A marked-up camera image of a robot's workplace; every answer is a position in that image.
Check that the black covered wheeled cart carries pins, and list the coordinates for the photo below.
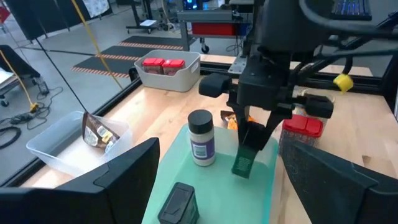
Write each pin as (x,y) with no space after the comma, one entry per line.
(15,62)

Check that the metal cart red drawer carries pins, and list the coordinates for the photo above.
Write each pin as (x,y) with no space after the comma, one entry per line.
(214,29)

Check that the teal plastic tray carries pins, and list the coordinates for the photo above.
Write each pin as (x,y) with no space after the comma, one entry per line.
(224,193)

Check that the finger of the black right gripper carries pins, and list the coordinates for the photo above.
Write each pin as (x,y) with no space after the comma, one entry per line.
(242,124)
(270,130)

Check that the black curtain panels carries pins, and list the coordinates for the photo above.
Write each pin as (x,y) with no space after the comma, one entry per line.
(46,18)

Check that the dark green pepper tin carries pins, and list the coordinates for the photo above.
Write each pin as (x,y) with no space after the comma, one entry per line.
(178,205)
(244,163)

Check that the grey plastic bin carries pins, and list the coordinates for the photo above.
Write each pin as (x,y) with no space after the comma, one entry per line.
(168,81)

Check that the black mat orange striped edges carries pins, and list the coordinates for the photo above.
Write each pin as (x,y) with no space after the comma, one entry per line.
(149,42)
(102,63)

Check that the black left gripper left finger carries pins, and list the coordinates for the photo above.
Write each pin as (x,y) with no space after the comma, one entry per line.
(77,202)

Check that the clear plastic bin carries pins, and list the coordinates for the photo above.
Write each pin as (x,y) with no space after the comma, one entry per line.
(56,146)

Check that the black-lid jar purple label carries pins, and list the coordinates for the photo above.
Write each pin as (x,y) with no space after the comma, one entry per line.
(202,146)

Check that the black aluminium table frame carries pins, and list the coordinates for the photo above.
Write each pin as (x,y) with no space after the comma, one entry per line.
(217,68)

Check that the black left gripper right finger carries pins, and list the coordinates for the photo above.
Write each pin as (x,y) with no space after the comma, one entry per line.
(342,199)

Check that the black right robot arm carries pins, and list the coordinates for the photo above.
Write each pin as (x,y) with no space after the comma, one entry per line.
(280,25)

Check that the orange seasoning packet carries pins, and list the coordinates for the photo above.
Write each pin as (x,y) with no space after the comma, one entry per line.
(96,133)
(231,123)

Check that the black stand with white paper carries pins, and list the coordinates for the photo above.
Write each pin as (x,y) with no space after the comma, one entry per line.
(146,23)

